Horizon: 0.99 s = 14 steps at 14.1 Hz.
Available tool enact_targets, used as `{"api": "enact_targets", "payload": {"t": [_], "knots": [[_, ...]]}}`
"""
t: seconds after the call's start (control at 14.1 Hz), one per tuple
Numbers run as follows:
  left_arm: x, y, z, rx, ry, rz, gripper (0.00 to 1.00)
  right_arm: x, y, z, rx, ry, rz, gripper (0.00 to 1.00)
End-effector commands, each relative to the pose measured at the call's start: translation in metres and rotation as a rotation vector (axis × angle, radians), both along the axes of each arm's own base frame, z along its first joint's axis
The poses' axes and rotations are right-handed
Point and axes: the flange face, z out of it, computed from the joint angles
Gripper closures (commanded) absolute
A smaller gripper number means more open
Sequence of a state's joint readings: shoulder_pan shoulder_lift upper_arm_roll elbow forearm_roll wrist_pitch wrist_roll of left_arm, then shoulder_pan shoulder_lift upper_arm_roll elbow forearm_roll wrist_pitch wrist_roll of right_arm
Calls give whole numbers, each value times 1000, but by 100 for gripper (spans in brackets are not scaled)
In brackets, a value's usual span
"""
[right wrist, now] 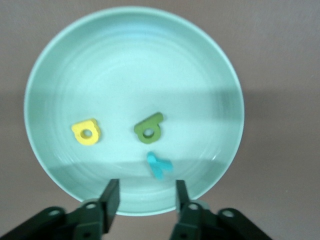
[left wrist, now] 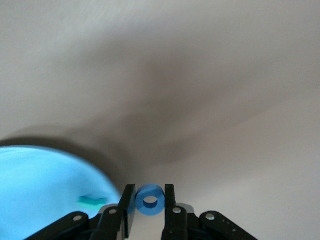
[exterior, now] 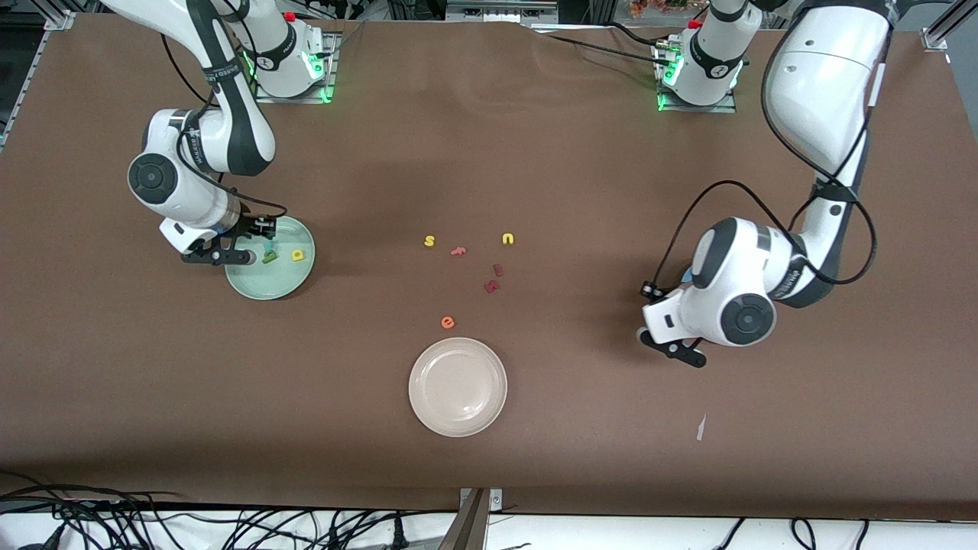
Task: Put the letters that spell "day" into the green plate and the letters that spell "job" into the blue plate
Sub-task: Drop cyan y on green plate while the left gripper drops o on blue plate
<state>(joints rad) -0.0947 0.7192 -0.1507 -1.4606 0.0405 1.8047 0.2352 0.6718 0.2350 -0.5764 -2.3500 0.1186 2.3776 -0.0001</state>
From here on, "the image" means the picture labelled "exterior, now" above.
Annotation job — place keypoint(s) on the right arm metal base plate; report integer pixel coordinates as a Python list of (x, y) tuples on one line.
[(294, 99)]

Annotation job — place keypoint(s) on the silver metal device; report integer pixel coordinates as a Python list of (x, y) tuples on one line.
[(500, 9)]

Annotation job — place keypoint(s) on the grey diagonal bar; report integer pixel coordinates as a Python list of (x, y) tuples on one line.
[(466, 531)]

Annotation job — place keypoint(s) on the aluminium frame corner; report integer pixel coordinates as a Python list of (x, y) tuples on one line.
[(943, 27)]

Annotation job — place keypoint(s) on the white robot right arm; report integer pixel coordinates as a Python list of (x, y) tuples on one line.
[(195, 202)]

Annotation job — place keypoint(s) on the white tape scrap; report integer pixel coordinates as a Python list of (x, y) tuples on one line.
[(701, 429)]

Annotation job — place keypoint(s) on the blue plate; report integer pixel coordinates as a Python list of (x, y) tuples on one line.
[(688, 276)]

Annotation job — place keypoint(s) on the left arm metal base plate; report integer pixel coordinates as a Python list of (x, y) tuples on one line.
[(695, 109)]

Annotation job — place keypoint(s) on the cream plate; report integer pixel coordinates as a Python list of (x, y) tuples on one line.
[(458, 387)]

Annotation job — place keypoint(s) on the aluminium frame rail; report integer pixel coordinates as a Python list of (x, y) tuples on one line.
[(32, 76)]

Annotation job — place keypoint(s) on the orange flowers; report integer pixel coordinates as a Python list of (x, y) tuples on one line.
[(649, 8)]

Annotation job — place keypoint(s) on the black box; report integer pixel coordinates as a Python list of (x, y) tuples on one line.
[(416, 9)]

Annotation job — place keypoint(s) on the green plate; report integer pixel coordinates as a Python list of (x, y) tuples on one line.
[(267, 284)]

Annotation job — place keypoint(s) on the small metal bracket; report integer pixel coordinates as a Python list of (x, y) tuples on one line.
[(495, 500)]

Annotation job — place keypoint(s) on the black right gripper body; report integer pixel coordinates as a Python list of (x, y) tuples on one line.
[(245, 227)]

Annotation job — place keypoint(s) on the brown table cover sheet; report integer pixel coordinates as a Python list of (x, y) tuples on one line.
[(489, 153)]

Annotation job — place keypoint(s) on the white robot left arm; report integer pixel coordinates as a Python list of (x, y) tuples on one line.
[(825, 84)]

